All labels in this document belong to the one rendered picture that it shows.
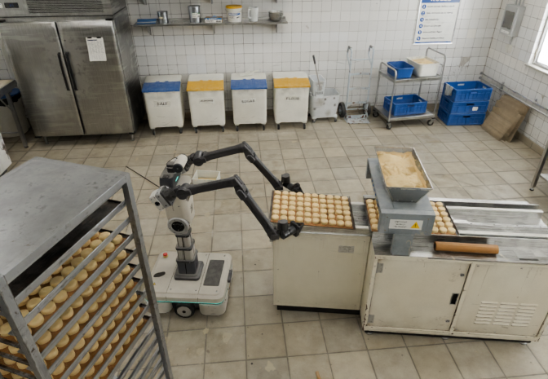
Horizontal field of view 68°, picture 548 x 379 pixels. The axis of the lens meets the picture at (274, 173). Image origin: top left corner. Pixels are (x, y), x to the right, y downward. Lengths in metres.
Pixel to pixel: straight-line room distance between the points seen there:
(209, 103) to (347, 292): 3.83
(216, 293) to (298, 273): 0.66
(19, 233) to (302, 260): 2.02
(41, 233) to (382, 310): 2.37
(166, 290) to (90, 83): 3.55
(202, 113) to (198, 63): 0.88
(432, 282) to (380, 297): 0.37
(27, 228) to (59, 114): 4.92
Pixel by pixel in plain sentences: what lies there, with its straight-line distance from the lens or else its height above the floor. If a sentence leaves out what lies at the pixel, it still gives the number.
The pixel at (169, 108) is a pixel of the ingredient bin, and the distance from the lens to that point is 6.30.
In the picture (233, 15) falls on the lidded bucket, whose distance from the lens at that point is 6.26.
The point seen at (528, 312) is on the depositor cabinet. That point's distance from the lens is 3.48.
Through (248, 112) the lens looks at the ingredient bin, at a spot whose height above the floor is 0.33.
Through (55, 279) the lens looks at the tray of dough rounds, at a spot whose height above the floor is 1.51.
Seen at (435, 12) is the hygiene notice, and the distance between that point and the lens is 7.22.
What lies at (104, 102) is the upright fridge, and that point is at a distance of 6.17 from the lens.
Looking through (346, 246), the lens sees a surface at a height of 0.74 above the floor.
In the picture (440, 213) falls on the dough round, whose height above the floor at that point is 0.92.
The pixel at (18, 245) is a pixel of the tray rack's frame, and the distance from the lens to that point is 1.52.
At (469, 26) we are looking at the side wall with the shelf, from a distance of 7.55.
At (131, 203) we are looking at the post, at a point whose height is 1.68.
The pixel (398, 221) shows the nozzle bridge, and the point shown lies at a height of 1.12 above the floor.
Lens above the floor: 2.66
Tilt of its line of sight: 31 degrees down
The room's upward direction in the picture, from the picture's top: straight up
